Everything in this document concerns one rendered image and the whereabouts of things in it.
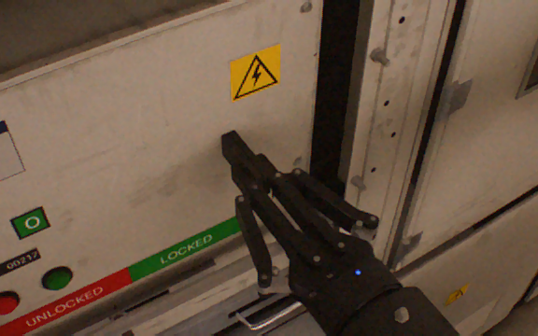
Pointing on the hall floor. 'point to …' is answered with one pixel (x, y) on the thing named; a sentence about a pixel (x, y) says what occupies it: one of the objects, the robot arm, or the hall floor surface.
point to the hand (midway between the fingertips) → (245, 163)
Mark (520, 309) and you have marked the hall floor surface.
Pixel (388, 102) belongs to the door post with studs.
